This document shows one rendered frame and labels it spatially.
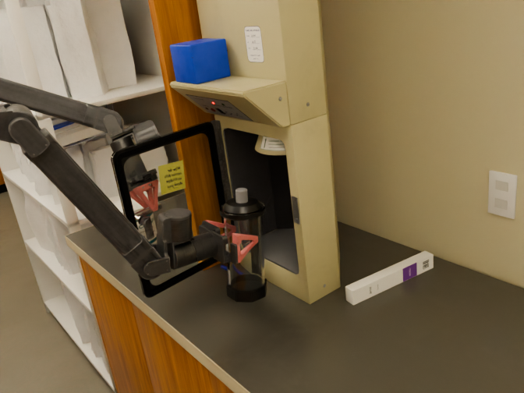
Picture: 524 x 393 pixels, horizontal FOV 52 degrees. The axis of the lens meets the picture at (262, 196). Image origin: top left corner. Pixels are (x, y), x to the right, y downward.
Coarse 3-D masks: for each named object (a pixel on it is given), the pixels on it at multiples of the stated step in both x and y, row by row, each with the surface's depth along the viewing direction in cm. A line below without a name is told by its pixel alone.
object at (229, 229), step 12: (228, 228) 124; (240, 228) 123; (252, 228) 123; (228, 240) 125; (252, 240) 124; (252, 252) 125; (228, 264) 128; (240, 264) 126; (252, 264) 126; (228, 276) 130; (240, 276) 127; (252, 276) 127; (264, 276) 131; (240, 288) 128; (252, 288) 128
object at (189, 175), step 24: (168, 144) 134; (192, 144) 140; (144, 168) 131; (168, 168) 136; (192, 168) 141; (144, 192) 132; (168, 192) 137; (192, 192) 142; (216, 192) 148; (144, 216) 134; (192, 216) 144; (216, 216) 150; (192, 264) 147
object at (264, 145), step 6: (258, 138) 137; (264, 138) 133; (270, 138) 132; (258, 144) 136; (264, 144) 133; (270, 144) 132; (276, 144) 131; (282, 144) 131; (258, 150) 135; (264, 150) 133; (270, 150) 132; (276, 150) 131; (282, 150) 131
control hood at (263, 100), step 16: (224, 80) 126; (240, 80) 123; (256, 80) 120; (272, 80) 118; (208, 96) 124; (224, 96) 117; (240, 96) 111; (256, 96) 112; (272, 96) 114; (208, 112) 140; (256, 112) 117; (272, 112) 115; (288, 112) 118
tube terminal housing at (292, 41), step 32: (224, 0) 124; (256, 0) 115; (288, 0) 111; (224, 32) 128; (288, 32) 113; (320, 32) 123; (256, 64) 122; (288, 64) 115; (320, 64) 121; (288, 96) 117; (320, 96) 123; (224, 128) 142; (256, 128) 130; (288, 128) 120; (320, 128) 125; (288, 160) 124; (320, 160) 127; (320, 192) 130; (320, 224) 132; (320, 256) 135; (288, 288) 142; (320, 288) 138
